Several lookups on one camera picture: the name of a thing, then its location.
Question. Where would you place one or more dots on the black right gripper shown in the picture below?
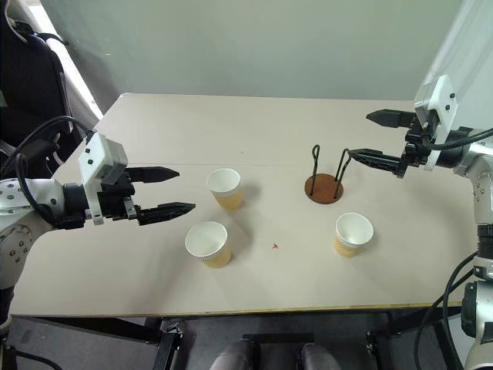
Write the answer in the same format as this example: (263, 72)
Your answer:
(414, 154)

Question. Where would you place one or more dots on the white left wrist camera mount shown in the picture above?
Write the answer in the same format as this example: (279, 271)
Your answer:
(94, 154)

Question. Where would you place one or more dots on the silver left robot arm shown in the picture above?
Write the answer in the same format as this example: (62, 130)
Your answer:
(23, 200)

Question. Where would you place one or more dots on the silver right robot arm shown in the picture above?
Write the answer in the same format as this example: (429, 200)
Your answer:
(481, 185)

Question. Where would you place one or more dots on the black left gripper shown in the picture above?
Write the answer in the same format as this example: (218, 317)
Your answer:
(117, 200)

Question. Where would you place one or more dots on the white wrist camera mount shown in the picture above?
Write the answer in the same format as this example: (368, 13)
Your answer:
(443, 100)
(94, 154)

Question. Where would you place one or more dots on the black crossbar under table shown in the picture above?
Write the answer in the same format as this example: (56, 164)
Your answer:
(277, 338)

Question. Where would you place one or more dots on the black office chair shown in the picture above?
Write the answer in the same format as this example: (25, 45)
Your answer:
(31, 85)

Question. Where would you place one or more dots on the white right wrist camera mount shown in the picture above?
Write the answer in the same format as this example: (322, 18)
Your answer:
(443, 100)

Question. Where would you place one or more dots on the black table frame leg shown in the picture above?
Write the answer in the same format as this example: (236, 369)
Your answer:
(115, 331)
(404, 331)

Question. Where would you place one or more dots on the dark rounded shape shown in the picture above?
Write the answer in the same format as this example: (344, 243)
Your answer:
(319, 356)
(235, 356)

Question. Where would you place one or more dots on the yellow ribbed paper cup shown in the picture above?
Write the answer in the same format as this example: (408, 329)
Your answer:
(352, 233)
(227, 192)
(210, 243)

